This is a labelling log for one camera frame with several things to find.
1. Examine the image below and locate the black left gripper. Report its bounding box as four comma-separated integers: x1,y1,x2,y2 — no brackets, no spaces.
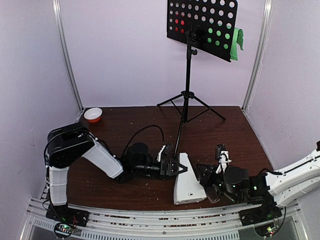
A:
133,158,188,181

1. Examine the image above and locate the white metronome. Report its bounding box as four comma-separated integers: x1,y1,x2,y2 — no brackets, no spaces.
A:
173,152,207,205

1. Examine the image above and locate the clear metronome cover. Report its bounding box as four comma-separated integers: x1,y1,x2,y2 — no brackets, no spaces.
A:
204,186,221,204

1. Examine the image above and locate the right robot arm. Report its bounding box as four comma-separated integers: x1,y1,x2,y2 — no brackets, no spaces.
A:
196,144,320,221

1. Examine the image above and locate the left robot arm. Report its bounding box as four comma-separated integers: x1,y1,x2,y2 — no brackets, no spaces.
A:
43,122,189,222

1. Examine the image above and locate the right circuit board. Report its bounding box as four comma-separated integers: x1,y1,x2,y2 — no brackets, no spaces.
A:
254,222,283,238

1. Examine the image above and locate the circuit board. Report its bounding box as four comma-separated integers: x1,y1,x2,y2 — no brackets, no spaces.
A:
254,222,283,238
53,222,75,239

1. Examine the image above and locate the orange white bowl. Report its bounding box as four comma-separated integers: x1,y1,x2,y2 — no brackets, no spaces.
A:
84,107,103,124

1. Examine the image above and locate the left circuit board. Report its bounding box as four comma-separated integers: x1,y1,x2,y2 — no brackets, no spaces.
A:
53,222,75,239

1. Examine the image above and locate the green cloth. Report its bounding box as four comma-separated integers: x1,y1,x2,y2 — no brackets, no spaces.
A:
230,27,244,61

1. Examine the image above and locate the black music stand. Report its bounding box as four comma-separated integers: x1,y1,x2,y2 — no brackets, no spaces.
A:
157,0,238,157

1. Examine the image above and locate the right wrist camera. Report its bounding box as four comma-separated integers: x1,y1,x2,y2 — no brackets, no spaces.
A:
215,144,232,174

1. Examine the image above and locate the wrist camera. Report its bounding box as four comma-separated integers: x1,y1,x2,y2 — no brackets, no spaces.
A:
156,142,173,163
215,144,232,174

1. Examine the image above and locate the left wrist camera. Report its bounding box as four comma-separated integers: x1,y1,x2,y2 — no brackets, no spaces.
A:
156,142,173,163

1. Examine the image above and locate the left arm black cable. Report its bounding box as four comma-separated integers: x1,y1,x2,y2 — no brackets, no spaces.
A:
121,124,166,161

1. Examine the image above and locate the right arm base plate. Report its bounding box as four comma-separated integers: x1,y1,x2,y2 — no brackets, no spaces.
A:
239,206,282,226

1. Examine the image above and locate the aluminium front rail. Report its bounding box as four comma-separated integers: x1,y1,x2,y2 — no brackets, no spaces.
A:
18,198,308,240

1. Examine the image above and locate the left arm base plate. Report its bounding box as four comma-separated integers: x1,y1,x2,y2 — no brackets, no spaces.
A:
45,208,90,227

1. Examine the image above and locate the right aluminium frame post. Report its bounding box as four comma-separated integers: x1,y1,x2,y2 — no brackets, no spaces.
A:
242,0,274,115

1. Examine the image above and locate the aluminium frame post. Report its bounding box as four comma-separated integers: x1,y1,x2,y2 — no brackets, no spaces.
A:
242,0,274,115
52,0,84,112

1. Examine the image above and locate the left aluminium frame post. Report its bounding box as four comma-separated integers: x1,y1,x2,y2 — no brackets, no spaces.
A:
52,0,84,112

